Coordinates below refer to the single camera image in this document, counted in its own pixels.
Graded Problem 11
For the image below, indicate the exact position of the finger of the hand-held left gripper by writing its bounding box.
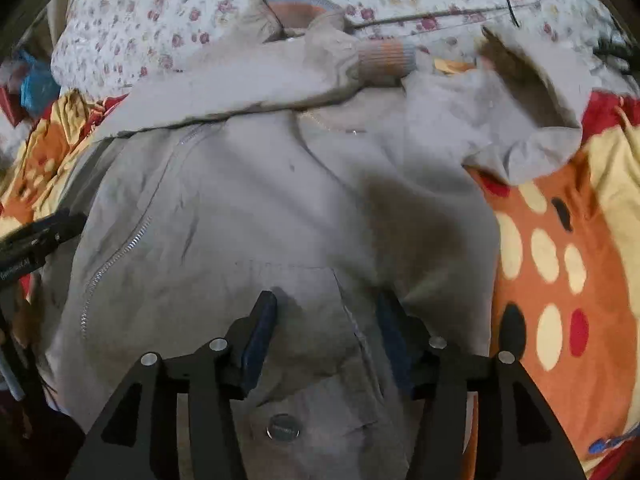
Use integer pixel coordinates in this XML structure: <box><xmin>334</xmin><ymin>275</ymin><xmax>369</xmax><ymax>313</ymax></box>
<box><xmin>0</xmin><ymin>211</ymin><xmax>88</xmax><ymax>286</ymax></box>

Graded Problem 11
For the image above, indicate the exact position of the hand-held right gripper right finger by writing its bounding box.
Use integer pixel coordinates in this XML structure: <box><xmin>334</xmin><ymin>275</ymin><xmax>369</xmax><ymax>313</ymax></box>
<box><xmin>375</xmin><ymin>290</ymin><xmax>586</xmax><ymax>480</ymax></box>

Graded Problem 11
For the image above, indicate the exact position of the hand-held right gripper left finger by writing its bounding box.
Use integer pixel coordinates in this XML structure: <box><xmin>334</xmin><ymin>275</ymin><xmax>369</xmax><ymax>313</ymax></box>
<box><xmin>65</xmin><ymin>290</ymin><xmax>278</xmax><ymax>480</ymax></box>

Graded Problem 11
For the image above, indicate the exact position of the grey hooded zip jacket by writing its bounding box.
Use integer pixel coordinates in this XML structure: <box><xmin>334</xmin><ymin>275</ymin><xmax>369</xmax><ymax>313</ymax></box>
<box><xmin>37</xmin><ymin>0</ymin><xmax>596</xmax><ymax>480</ymax></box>

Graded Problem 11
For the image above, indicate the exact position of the blue cloth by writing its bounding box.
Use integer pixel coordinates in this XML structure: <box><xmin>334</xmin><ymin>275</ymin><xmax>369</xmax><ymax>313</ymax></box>
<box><xmin>17</xmin><ymin>50</ymin><xmax>61</xmax><ymax>111</ymax></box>

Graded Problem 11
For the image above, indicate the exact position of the orange spotted blanket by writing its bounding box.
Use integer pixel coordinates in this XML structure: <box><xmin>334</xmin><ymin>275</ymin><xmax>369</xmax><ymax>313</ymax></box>
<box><xmin>0</xmin><ymin>87</ymin><xmax>640</xmax><ymax>480</ymax></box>

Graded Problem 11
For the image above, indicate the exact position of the floral bed sheet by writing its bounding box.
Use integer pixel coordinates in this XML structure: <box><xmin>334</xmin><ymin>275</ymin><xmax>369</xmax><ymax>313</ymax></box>
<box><xmin>50</xmin><ymin>0</ymin><xmax>640</xmax><ymax>106</ymax></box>

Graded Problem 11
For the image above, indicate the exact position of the small blue strap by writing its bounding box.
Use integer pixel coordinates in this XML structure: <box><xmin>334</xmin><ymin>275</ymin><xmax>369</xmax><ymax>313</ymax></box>
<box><xmin>587</xmin><ymin>422</ymin><xmax>640</xmax><ymax>456</ymax></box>

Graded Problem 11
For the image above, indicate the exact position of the black cable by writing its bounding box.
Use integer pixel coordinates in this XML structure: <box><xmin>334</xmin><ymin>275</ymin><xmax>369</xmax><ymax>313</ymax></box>
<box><xmin>350</xmin><ymin>0</ymin><xmax>636</xmax><ymax>76</ymax></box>

